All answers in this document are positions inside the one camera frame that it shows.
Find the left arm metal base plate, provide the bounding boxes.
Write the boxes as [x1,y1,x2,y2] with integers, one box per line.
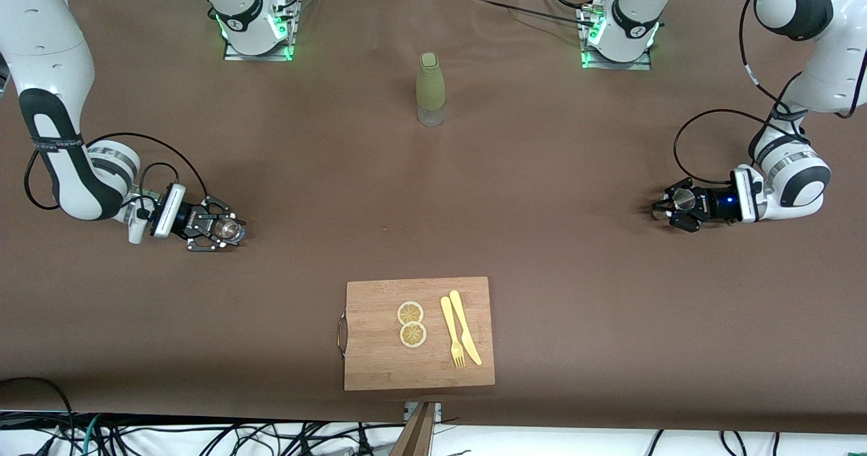
[579,5,654,70]

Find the thick black floor cable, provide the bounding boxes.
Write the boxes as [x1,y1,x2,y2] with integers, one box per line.
[0,377,77,456]

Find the green floor cable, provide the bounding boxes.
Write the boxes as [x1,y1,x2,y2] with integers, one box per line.
[80,414,104,456]

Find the tangled black floor cables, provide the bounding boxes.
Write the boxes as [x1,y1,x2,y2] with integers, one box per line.
[0,412,407,456]

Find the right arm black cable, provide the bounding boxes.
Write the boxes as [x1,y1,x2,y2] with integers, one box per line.
[24,133,207,209]

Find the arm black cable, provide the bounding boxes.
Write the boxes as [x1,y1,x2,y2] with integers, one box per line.
[24,133,207,209]
[673,0,847,187]

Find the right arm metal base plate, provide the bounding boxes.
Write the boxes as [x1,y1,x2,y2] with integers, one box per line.
[222,0,302,62]

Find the black base cable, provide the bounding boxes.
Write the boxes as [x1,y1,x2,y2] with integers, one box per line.
[467,0,597,26]

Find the yellow plastic fork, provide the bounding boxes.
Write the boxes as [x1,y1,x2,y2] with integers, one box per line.
[440,296,467,369]

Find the silver metal bracket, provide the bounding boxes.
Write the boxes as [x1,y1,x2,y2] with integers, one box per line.
[404,402,443,424]

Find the green sleeved glass bottle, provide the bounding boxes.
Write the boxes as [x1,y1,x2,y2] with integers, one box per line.
[416,51,446,127]

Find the steel conical jigger cup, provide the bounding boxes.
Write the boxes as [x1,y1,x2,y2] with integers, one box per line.
[652,186,697,218]

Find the wooden post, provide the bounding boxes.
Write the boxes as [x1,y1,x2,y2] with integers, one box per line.
[392,402,438,456]

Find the clear glass measuring cup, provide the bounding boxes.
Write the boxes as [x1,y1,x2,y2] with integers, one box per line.
[213,215,247,247]

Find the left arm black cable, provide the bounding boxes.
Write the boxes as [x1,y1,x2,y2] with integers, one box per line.
[673,0,847,187]

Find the wooden cutting board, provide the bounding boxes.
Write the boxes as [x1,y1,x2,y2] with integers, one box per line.
[344,276,496,392]

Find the yellow plastic knife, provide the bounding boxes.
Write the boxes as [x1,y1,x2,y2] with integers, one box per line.
[449,290,483,367]

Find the brown table cover sheet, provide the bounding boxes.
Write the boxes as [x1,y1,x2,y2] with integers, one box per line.
[0,0,867,435]

